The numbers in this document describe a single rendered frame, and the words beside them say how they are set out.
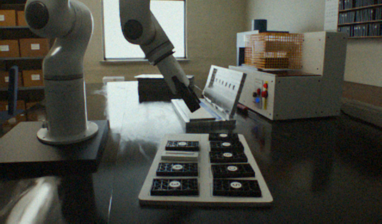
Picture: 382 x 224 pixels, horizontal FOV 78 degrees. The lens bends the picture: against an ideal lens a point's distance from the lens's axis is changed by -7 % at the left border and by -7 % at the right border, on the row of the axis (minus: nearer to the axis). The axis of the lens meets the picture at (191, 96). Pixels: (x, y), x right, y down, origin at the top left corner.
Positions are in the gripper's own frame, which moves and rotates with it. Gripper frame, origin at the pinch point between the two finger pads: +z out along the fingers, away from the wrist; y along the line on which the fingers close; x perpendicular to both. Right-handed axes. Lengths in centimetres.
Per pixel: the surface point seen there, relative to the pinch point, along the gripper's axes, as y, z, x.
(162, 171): 17.9, 7.0, -12.4
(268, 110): -33.6, 25.4, 20.8
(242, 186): 23.9, 16.5, 2.4
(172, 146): 2.7, 7.3, -11.8
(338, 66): -38, 26, 57
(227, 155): 8.5, 15.5, 1.0
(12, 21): -294, -207, -209
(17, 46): -295, -173, -226
